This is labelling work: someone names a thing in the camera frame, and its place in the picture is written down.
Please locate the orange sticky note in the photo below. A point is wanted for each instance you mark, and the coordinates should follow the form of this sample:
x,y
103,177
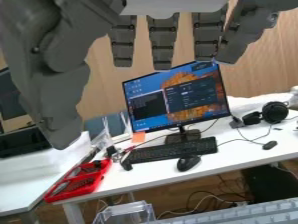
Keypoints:
x,y
139,137

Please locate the black keyboard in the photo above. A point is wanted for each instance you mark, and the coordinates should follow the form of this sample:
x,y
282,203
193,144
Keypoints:
x,y
177,150

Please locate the black headphones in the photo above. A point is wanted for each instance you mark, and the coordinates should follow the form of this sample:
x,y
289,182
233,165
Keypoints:
x,y
273,112

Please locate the white desk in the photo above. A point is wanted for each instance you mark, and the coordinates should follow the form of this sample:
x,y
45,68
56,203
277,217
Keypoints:
x,y
234,156
27,176

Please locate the clear box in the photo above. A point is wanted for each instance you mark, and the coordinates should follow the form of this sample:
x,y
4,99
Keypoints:
x,y
124,213

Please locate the black boxy device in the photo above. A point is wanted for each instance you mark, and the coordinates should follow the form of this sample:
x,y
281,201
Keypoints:
x,y
21,141

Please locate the computer screen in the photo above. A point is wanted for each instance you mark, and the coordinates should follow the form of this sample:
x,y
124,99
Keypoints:
x,y
177,96

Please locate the small black gadget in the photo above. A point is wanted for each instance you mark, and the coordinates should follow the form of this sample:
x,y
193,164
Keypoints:
x,y
127,165

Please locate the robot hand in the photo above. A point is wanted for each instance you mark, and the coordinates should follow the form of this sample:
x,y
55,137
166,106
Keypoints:
x,y
57,83

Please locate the red tray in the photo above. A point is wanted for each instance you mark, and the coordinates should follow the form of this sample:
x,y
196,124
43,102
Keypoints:
x,y
73,191
91,168

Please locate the small black dongle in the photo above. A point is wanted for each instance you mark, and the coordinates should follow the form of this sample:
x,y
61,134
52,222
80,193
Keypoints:
x,y
269,145

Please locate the black computer mouse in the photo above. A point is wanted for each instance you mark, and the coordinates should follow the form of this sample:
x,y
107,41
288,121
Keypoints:
x,y
188,163

